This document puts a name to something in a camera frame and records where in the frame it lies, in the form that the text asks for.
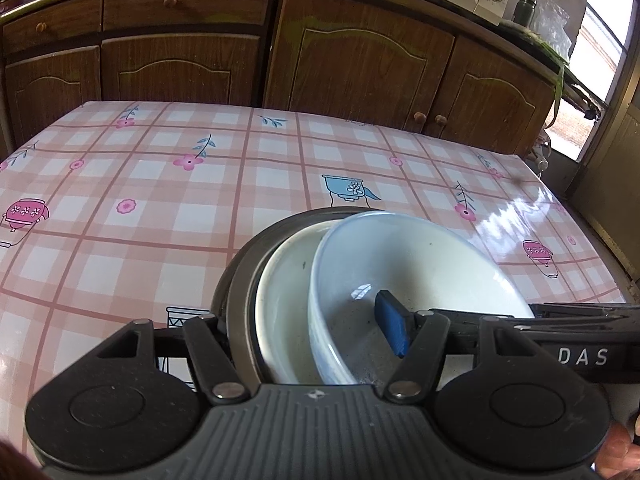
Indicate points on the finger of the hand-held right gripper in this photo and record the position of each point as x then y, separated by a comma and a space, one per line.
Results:
467, 321
585, 312

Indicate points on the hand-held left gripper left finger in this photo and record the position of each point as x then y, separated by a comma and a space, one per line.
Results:
210, 355

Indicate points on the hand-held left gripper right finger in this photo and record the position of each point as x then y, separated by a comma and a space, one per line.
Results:
395, 322

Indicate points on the steel bowl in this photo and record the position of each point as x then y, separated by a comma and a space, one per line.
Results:
240, 320

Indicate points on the small blue-patterned ceramic bowl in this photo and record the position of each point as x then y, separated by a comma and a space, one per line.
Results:
400, 255

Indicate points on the large white ceramic bowl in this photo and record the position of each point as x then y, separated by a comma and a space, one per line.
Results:
285, 310

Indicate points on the person's right hand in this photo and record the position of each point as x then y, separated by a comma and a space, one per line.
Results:
620, 455

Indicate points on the pink checked plastic tablecloth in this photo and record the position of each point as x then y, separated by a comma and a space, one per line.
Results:
150, 240

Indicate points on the grey glazed door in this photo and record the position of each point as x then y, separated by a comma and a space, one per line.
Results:
565, 170

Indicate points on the beige door leaf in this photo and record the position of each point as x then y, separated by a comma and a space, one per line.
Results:
610, 170

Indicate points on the pink folded umbrella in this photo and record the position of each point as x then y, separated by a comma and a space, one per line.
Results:
541, 147

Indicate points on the black flat tray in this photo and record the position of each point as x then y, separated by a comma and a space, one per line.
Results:
585, 95

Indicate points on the green leek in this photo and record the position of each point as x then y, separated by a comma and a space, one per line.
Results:
559, 90

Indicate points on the wooden two-door cabinet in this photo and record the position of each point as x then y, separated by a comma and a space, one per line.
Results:
360, 60

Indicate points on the clear plastic bag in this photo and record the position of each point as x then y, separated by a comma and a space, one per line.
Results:
550, 30

